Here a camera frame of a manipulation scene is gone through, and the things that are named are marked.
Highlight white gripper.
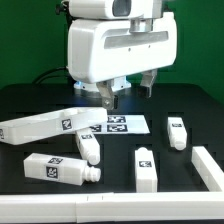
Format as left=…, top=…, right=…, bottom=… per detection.
left=68, top=12, right=177, bottom=110

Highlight white desk top tray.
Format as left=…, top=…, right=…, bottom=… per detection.
left=0, top=107, right=107, bottom=145

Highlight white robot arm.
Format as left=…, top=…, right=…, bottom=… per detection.
left=68, top=0, right=177, bottom=110

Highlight white marker sheet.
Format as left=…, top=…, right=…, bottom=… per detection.
left=90, top=115, right=150, bottom=134

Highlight white right fence bar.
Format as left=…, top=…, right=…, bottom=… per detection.
left=191, top=146, right=224, bottom=192

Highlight white fence bar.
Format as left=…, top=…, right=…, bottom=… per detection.
left=191, top=146, right=224, bottom=192
left=0, top=192, right=224, bottom=224

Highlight white front fence bar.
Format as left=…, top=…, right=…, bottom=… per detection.
left=0, top=192, right=224, bottom=224

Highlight black cables behind base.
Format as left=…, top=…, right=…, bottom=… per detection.
left=32, top=66, right=73, bottom=84

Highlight black camera on stand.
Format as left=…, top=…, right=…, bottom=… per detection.
left=55, top=0, right=69, bottom=15

